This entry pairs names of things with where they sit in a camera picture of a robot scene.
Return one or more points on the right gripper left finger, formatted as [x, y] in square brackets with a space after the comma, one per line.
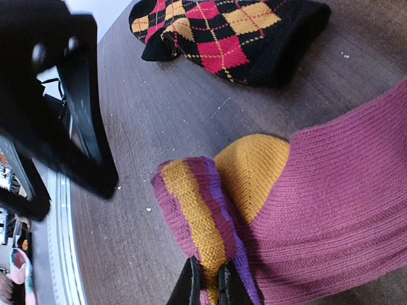
[188, 286]

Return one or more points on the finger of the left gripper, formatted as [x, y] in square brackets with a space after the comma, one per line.
[22, 189]

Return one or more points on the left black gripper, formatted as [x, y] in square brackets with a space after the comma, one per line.
[36, 36]

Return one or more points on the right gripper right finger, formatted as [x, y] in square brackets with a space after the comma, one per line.
[231, 288]

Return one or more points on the maroon purple striped sock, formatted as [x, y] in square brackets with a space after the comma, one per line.
[301, 219]

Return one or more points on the black red orange argyle sock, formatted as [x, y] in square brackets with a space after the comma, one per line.
[256, 43]

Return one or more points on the person in striped shirt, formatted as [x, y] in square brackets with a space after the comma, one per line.
[17, 286]

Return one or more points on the front aluminium rail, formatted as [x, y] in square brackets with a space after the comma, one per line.
[57, 274]

